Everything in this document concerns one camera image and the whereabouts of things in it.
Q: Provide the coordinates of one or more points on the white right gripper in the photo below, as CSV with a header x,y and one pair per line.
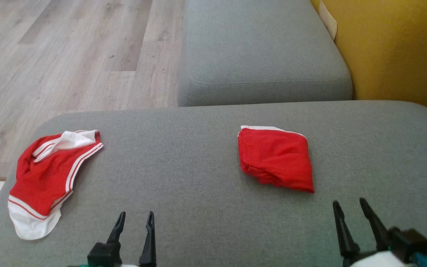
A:
x,y
376,261

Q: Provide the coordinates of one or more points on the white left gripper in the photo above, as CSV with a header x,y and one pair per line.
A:
x,y
130,265

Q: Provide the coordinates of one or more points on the red jersey with number 23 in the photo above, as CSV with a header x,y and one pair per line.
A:
x,y
43,174

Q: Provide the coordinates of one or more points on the red jersey white trim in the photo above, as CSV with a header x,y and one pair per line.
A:
x,y
276,159

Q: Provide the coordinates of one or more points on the large grey fabric sofa ottoman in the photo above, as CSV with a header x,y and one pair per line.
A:
x,y
198,185

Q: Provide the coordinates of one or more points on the yellow sofa back cushion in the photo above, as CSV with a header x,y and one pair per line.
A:
x,y
395,48

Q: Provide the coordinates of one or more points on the grey fabric sofa seat cushion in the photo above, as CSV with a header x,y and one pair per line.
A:
x,y
258,48

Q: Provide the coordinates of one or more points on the beige sofa label tag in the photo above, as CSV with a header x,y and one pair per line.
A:
x,y
328,20

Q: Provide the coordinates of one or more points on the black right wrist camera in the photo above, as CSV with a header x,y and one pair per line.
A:
x,y
408,243

